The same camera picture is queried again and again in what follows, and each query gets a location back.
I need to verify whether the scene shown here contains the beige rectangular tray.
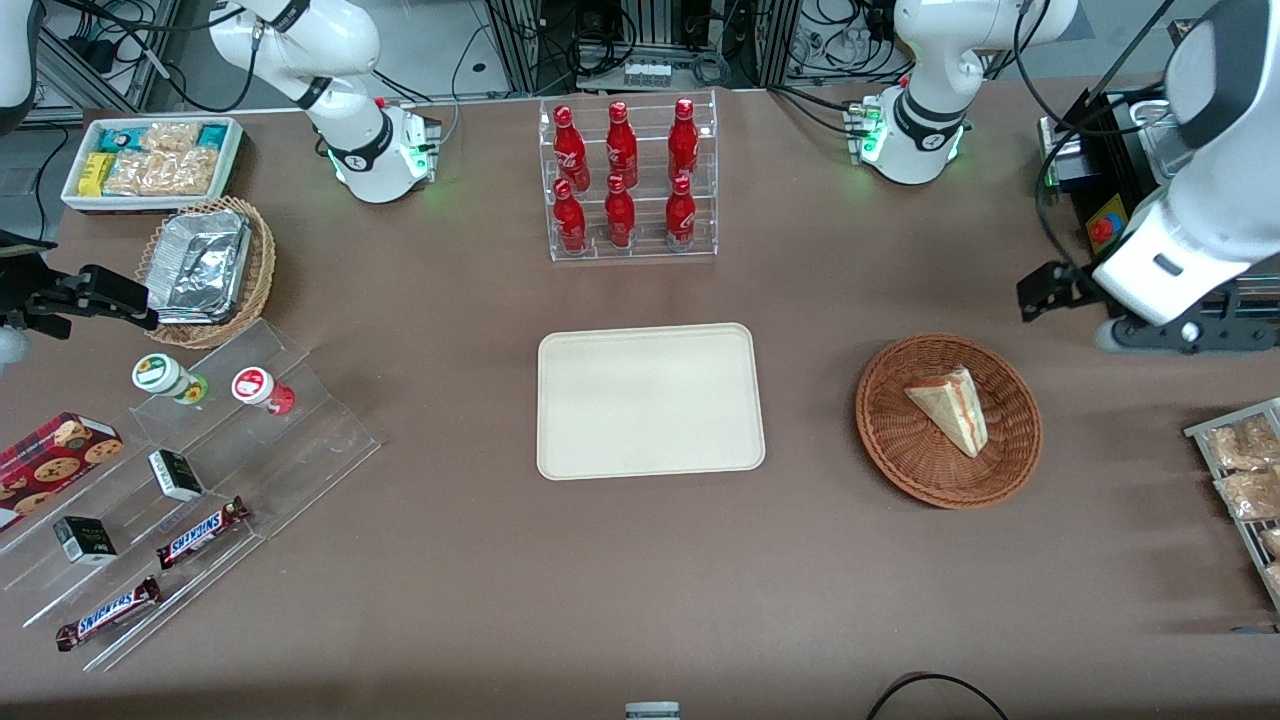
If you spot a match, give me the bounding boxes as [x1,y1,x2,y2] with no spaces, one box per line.
[537,322,767,482]

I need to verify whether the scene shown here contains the metal wire tray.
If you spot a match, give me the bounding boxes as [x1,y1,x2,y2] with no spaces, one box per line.
[1184,398,1280,611]

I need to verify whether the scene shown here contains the red cookie box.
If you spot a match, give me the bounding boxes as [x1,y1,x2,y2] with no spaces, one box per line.
[0,412,126,533]

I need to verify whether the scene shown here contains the red cola bottle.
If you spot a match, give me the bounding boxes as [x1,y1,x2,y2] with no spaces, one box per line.
[665,175,698,251]
[668,97,700,184]
[553,105,591,193]
[553,179,588,254]
[606,101,639,189]
[604,175,637,249]

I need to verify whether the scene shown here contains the clear acrylic bottle rack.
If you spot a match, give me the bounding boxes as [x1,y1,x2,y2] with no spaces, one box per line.
[538,88,719,263]

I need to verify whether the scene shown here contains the light wicker basket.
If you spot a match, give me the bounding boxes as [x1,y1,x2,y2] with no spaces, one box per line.
[135,196,277,350]

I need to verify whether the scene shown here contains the clear cracker bag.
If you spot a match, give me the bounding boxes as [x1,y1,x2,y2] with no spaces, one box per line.
[160,148,221,196]
[103,150,166,196]
[140,122,203,153]

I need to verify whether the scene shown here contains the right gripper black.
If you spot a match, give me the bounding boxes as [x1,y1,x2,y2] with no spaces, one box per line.
[0,265,159,337]

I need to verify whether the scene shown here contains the triangular sandwich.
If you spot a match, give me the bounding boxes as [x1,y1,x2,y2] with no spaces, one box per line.
[905,366,989,459]

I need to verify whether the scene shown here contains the black food warmer machine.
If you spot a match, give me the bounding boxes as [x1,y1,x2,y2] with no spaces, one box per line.
[1040,88,1280,353]

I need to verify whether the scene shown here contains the black looped cable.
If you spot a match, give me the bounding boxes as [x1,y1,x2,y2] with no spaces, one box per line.
[865,672,1011,720]

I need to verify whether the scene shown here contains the aluminium foil container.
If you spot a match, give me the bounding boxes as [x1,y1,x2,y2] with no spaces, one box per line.
[148,210,253,326]

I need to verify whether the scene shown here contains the Snickers chocolate bar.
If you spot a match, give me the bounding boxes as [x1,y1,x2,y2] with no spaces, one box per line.
[155,497,251,571]
[55,576,163,652]

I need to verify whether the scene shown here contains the white rectangular snack bin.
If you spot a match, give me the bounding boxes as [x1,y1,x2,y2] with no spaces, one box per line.
[60,116,245,215]

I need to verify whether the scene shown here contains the small black box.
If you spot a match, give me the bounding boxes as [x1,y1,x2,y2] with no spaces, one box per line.
[52,516,119,566]
[148,449,205,503]

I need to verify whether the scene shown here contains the round brown wicker basket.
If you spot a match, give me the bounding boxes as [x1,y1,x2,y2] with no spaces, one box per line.
[855,333,1043,510]

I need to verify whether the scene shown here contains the clear acrylic stepped shelf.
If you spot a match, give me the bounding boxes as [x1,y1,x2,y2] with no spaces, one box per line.
[0,318,386,673]

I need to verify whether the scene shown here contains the aluminium frame rack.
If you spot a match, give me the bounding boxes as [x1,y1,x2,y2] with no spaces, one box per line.
[485,0,801,91]

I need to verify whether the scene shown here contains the steel warmer pan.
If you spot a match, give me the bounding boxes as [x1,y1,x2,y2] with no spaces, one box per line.
[1132,98,1186,183]

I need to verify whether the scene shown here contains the green lid snack cup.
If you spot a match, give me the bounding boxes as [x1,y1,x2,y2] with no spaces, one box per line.
[131,353,209,406]

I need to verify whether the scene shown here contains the red lid snack cup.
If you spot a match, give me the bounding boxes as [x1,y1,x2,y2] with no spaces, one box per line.
[231,367,297,417]

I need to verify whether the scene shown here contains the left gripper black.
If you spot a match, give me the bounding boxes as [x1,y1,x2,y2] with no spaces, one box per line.
[1018,262,1106,323]

